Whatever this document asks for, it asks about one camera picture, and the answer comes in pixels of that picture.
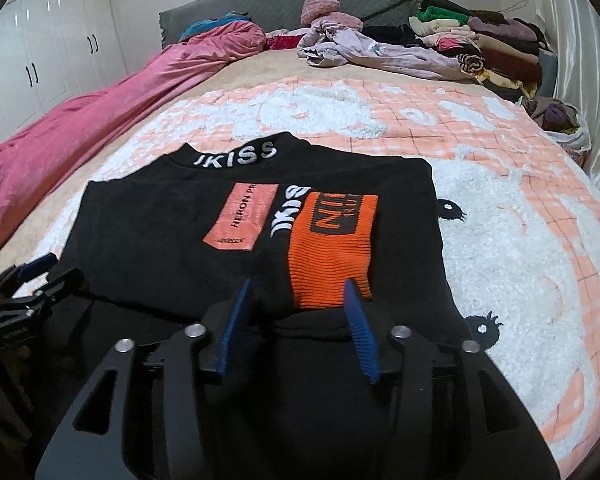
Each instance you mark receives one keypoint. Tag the red cloth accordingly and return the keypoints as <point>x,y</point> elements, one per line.
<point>285,41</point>

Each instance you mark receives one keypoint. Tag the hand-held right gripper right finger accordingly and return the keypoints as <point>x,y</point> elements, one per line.
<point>362,330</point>

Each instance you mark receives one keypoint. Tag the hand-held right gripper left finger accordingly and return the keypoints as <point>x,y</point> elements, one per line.
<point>232,330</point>

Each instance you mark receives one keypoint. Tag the white satin curtain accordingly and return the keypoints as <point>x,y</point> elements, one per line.
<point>580,85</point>

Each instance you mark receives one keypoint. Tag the pink plush garment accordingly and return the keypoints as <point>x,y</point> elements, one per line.
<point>345,20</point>

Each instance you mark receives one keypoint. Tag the white bag of clothes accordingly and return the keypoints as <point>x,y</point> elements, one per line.
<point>577,140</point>

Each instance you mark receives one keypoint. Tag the orange and white checked blanket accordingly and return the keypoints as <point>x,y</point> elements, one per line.
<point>505,235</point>

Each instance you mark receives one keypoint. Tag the black crumpled garment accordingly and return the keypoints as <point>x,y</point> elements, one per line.
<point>392,35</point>

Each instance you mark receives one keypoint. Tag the white wardrobe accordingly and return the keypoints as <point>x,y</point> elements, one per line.
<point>55,35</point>

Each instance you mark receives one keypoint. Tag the crumpled lilac garment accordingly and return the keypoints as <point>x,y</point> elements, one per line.
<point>390,52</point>

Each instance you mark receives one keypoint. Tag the blue cloth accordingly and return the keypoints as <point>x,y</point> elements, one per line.
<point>205,27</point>

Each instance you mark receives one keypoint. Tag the pink fluffy pillow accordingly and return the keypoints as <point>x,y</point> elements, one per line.
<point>317,10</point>

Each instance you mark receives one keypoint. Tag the black sweater with orange cuffs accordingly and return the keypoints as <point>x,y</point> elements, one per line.
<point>155,220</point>

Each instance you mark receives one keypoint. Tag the pink quilt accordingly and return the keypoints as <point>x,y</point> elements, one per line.
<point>80,125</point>

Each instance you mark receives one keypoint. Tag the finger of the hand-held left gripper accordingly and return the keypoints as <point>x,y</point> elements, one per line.
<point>35,265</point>
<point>55,285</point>

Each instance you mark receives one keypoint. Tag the grey padded headboard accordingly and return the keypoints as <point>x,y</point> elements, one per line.
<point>280,5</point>

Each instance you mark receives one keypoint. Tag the grey cushion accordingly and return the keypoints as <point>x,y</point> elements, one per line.
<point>546,75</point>

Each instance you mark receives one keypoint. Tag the pile of folded clothes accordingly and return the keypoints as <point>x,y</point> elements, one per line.
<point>500,45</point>

